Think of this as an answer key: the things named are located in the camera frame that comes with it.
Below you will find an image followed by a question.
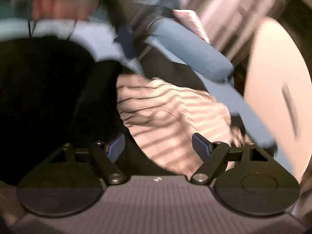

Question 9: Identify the blue fleece armrest cushion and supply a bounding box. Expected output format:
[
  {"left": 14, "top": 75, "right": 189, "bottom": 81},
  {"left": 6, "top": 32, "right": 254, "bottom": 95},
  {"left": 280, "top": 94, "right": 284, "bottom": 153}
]
[{"left": 149, "top": 18, "right": 234, "bottom": 82}]

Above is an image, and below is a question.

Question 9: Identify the striped beige garment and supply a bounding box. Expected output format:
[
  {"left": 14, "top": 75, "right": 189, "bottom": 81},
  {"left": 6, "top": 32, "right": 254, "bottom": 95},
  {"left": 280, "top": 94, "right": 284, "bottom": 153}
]
[{"left": 116, "top": 74, "right": 251, "bottom": 178}]

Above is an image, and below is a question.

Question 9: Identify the black garment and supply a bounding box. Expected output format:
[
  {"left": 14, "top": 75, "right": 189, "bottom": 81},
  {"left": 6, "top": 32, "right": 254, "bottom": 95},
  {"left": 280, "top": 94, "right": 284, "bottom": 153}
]
[{"left": 0, "top": 35, "right": 208, "bottom": 185}]

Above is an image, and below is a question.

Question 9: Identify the white printed package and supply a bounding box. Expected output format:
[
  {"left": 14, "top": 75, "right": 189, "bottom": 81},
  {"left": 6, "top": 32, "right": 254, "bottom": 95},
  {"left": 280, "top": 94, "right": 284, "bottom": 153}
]
[{"left": 173, "top": 10, "right": 210, "bottom": 43}]

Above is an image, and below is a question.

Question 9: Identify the blue textured fleece cover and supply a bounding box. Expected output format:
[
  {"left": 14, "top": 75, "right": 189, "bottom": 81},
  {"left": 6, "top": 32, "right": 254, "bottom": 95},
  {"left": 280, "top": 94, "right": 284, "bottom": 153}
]
[{"left": 0, "top": 18, "right": 293, "bottom": 173}]

